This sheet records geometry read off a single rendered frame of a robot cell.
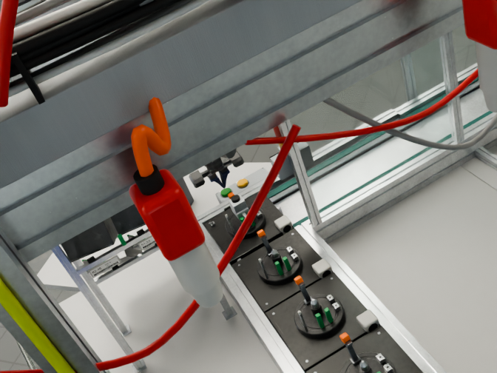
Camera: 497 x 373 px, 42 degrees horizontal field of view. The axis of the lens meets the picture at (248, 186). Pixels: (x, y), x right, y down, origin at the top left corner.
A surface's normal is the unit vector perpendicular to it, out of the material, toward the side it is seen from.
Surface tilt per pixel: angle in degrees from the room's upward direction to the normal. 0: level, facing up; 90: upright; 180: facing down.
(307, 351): 0
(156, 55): 90
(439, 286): 0
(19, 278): 90
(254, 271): 0
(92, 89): 90
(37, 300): 90
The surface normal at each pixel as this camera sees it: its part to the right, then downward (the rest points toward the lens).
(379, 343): -0.30, -0.74
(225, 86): 0.41, 0.48
